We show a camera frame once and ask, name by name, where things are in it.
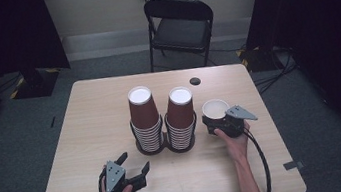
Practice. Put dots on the stack of brown paper cups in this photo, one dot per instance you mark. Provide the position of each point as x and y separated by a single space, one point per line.
144 113
179 115

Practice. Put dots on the single brown paper cup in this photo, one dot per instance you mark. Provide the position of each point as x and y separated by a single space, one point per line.
216 109

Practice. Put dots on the black folding chair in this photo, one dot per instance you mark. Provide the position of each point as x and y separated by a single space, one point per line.
180 34

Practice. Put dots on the person's right hand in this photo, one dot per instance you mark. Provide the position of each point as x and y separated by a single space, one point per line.
240 148

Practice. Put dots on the small black floor marker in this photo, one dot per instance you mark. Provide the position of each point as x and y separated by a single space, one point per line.
53 122

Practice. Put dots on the grey tape strip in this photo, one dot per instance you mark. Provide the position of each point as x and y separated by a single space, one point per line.
292 165

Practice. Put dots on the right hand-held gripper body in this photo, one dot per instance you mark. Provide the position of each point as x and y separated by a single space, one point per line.
237 117

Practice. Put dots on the black stand base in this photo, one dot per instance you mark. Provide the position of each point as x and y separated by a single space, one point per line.
257 60
35 84

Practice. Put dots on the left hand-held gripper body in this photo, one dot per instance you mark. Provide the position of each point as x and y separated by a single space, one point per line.
114 176

